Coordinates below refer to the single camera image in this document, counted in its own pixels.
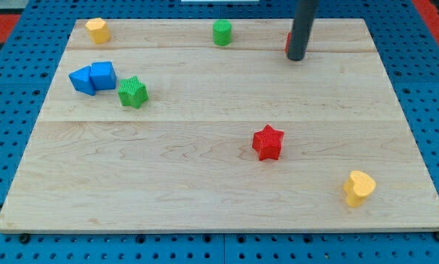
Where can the red circle block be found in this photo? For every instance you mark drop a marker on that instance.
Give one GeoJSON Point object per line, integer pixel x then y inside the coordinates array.
{"type": "Point", "coordinates": [286, 48]}

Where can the wooden board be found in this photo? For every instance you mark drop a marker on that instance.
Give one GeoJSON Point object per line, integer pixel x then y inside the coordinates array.
{"type": "Point", "coordinates": [183, 162]}

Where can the red star block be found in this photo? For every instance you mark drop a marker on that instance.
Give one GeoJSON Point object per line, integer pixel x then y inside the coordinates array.
{"type": "Point", "coordinates": [268, 143]}

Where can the green star block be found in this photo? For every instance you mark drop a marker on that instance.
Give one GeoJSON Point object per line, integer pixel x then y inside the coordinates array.
{"type": "Point", "coordinates": [132, 92]}

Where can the green cylinder block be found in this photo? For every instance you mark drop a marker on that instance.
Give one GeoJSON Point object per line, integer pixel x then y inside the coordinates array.
{"type": "Point", "coordinates": [222, 32]}

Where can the blue cube block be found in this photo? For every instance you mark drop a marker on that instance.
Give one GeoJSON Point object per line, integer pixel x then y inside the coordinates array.
{"type": "Point", "coordinates": [103, 75]}

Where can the blue triangle block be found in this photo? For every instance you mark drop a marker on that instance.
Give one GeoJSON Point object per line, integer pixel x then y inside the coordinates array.
{"type": "Point", "coordinates": [81, 80]}

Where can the yellow heart block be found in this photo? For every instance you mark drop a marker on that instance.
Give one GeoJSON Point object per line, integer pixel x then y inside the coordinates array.
{"type": "Point", "coordinates": [358, 187]}

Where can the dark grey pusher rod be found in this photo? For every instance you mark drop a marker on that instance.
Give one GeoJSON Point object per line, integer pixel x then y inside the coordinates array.
{"type": "Point", "coordinates": [301, 28]}

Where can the yellow hexagon block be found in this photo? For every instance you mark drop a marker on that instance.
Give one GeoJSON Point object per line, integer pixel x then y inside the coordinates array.
{"type": "Point", "coordinates": [98, 30]}

